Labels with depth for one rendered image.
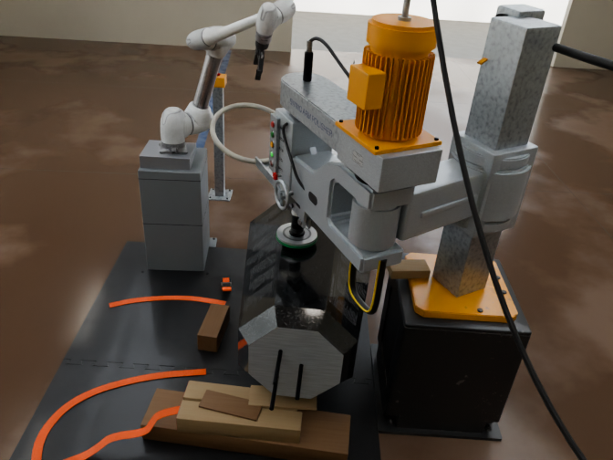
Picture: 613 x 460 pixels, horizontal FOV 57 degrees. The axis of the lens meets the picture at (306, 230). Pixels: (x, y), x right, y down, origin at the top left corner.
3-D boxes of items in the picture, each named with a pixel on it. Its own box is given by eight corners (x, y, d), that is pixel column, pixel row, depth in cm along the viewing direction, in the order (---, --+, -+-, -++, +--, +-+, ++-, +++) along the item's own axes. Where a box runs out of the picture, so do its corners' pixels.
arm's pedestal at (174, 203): (139, 275, 401) (127, 173, 358) (152, 236, 443) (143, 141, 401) (210, 277, 404) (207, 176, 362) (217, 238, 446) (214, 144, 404)
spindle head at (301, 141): (343, 218, 272) (353, 130, 248) (302, 226, 263) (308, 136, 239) (310, 184, 298) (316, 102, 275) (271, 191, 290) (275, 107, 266)
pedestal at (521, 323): (473, 352, 356) (503, 256, 317) (502, 441, 301) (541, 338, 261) (369, 345, 356) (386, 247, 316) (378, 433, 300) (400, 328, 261)
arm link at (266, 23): (266, 39, 299) (281, 30, 307) (272, 14, 287) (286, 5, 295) (250, 29, 301) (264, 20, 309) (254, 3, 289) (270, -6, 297)
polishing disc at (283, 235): (284, 221, 310) (285, 219, 309) (321, 229, 305) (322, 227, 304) (270, 240, 292) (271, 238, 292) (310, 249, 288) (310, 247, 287)
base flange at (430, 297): (492, 264, 310) (494, 256, 307) (518, 324, 268) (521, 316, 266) (402, 257, 309) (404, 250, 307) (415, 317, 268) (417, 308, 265)
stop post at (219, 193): (233, 190, 515) (232, 71, 457) (229, 201, 498) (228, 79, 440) (211, 189, 514) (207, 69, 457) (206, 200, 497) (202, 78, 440)
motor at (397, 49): (441, 145, 200) (465, 28, 179) (367, 156, 188) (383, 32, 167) (397, 117, 221) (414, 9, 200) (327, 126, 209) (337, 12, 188)
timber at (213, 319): (211, 317, 366) (211, 302, 360) (229, 319, 365) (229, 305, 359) (197, 350, 341) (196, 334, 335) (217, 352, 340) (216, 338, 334)
